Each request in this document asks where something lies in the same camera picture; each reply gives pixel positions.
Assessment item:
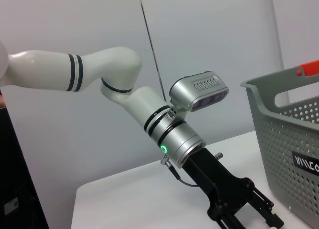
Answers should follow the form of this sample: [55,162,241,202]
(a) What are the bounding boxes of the left wrist metal cable connector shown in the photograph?
[160,156,175,169]

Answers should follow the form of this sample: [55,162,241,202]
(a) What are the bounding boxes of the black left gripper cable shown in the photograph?
[169,164,200,188]

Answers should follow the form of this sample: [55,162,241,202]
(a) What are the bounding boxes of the black computer monitor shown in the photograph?
[0,106,49,229]

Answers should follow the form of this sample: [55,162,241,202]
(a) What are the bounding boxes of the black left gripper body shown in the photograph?
[180,146,257,221]

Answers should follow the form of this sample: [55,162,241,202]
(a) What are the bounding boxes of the orange bin handle clip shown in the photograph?
[296,60,319,77]

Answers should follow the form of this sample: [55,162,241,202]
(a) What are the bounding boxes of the grey-green perforated storage bin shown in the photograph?
[240,68,319,229]

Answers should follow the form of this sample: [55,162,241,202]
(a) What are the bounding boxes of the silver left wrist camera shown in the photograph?
[168,70,230,113]

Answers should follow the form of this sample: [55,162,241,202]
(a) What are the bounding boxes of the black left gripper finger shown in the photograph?
[245,186,285,229]
[211,209,247,229]

